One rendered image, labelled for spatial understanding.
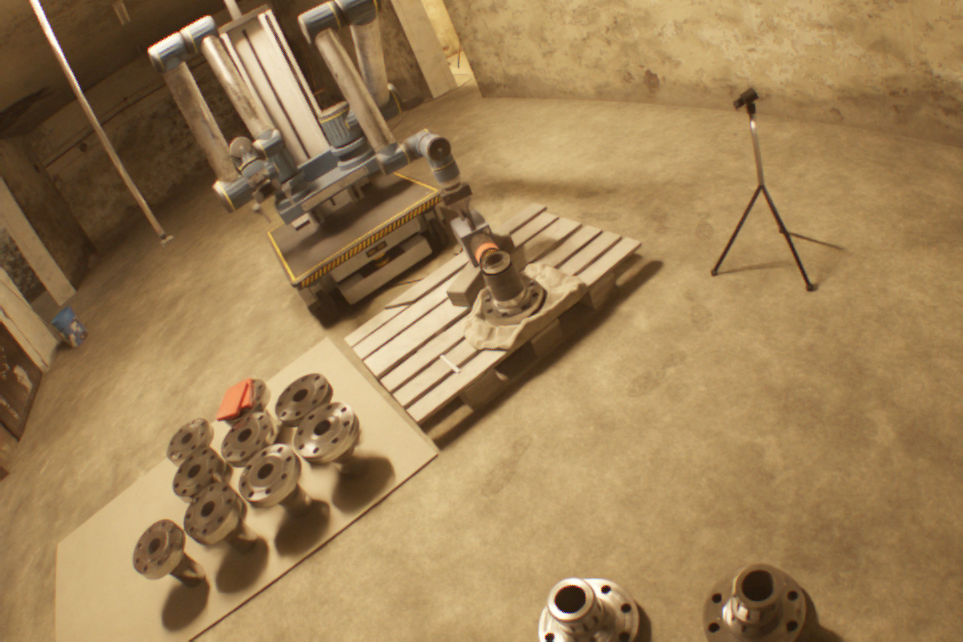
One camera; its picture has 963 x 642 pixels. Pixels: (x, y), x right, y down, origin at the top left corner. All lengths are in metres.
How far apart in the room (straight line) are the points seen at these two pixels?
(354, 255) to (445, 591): 1.86
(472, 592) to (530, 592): 0.18
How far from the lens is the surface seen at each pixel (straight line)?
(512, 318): 2.08
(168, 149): 12.08
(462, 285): 2.32
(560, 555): 1.62
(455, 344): 2.18
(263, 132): 2.69
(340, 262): 2.90
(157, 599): 2.50
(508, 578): 1.63
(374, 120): 2.37
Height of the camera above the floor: 1.41
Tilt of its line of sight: 31 degrees down
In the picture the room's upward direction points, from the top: 25 degrees counter-clockwise
